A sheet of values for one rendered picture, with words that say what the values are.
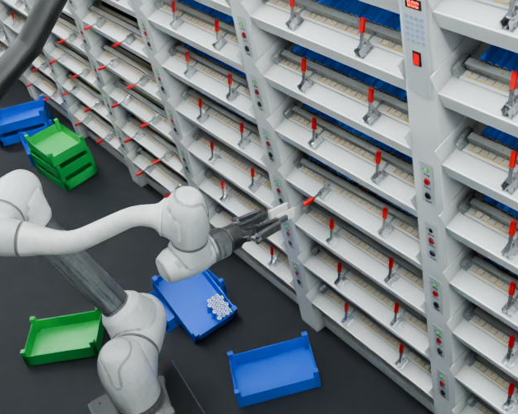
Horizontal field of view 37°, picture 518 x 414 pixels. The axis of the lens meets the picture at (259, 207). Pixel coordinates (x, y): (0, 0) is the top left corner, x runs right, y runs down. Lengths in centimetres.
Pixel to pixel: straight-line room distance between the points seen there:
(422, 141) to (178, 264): 72
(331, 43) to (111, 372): 118
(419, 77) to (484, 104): 16
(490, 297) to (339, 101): 63
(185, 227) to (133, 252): 159
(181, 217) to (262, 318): 117
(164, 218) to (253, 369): 105
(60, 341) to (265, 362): 88
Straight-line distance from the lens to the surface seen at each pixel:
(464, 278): 207
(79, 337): 329
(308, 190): 243
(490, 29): 155
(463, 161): 182
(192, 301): 314
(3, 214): 228
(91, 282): 249
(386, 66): 184
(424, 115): 179
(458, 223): 195
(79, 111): 446
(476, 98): 168
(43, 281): 364
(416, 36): 169
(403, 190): 205
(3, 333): 349
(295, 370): 288
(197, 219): 200
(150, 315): 258
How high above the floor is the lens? 219
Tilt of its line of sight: 37 degrees down
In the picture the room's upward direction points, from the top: 14 degrees counter-clockwise
